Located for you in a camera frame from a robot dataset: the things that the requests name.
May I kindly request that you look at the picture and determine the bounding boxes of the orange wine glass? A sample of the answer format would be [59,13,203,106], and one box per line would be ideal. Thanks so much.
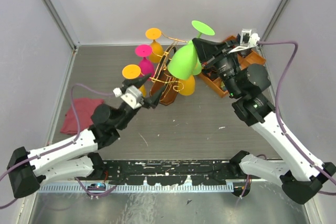
[122,64,147,98]
[178,75,195,96]
[145,27,164,63]

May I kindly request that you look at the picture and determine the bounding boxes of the red folded cloth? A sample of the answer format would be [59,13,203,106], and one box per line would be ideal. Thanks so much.
[60,98,104,135]

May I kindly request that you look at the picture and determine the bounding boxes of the black mounting rail base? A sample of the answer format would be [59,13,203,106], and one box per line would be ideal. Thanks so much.
[75,158,262,186]

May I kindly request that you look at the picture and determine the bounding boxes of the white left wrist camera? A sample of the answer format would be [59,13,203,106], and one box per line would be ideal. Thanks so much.
[113,86,143,110]

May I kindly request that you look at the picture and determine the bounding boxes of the black rolled belt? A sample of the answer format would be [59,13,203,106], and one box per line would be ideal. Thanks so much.
[202,67,218,81]

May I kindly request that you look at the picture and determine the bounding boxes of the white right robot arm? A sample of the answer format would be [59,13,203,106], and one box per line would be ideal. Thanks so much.
[192,38,335,205]

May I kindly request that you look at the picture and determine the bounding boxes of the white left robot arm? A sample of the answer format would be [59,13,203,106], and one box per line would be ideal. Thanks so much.
[1,74,165,199]

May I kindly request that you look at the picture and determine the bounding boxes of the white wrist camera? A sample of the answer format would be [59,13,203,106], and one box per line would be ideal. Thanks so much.
[113,86,143,110]
[229,29,260,53]

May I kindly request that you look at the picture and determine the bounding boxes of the pink plastic wine glass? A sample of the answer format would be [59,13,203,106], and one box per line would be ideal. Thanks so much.
[135,44,155,77]

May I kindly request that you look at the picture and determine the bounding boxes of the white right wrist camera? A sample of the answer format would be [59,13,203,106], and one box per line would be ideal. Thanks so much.
[229,29,260,53]

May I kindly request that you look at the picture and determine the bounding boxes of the blue yellow patterned cloth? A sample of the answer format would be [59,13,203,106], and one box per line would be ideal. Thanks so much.
[220,82,227,91]

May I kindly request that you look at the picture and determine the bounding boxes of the orange wooden divided tray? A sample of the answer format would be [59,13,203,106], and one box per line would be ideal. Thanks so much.
[199,36,264,100]

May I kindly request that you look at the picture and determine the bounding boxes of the gold wire wine glass rack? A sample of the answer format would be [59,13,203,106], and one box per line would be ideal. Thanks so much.
[150,33,185,106]

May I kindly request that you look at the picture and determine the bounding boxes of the grey slotted cable duct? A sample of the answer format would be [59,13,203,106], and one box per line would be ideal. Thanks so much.
[37,182,234,193]

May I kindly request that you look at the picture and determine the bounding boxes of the green wine glass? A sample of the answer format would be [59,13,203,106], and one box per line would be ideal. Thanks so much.
[192,60,202,76]
[167,20,215,80]

